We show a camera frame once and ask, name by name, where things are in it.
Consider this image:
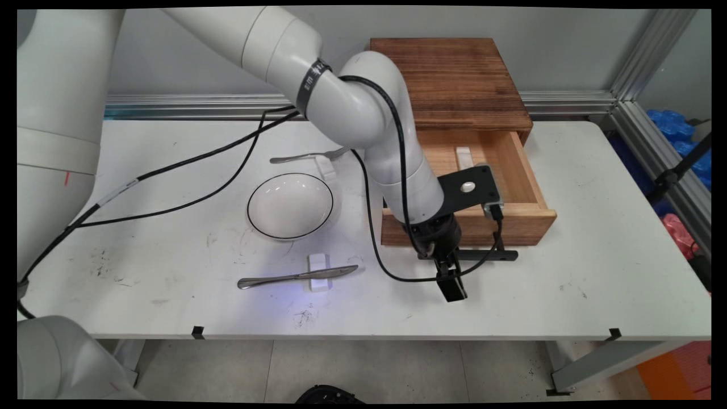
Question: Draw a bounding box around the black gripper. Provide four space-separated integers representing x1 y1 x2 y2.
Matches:
404 214 468 303

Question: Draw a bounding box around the black metal drawer handle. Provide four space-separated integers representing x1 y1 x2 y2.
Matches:
419 250 519 262

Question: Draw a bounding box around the light wooden drawer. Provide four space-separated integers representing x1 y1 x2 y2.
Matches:
381 130 557 248

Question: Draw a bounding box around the black round floor object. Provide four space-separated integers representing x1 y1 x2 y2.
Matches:
295 385 364 404

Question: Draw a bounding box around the white plate with black rim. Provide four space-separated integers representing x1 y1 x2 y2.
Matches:
246 173 335 240

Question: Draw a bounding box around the grey metal table leg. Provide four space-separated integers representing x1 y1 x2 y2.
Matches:
114 340 140 388
545 341 688 396

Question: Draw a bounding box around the silver metal table knife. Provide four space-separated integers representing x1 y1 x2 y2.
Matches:
237 264 359 290

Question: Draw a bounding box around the silver metal fork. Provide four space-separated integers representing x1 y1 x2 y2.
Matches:
270 147 350 165

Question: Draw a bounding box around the red plastic bag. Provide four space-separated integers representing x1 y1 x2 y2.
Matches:
662 213 699 260

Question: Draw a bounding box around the black tripod stand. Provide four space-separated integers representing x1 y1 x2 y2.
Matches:
647 118 712 206

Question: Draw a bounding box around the orange box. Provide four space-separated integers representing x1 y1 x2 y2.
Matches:
636 341 712 401

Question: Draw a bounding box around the blue plastic bag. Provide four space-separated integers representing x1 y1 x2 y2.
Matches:
647 109 712 191

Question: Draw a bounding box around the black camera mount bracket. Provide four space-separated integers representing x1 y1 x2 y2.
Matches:
437 166 499 214

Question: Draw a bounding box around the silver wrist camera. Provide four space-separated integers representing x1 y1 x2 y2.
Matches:
482 164 505 219

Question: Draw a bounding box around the plain black cable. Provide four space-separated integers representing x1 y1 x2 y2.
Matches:
77 75 432 256

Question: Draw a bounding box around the aluminium frame profile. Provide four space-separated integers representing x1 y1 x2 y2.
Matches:
609 101 712 253
611 9 698 103
104 93 617 121

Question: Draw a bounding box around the black cable with white label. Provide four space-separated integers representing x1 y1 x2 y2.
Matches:
17 105 506 319

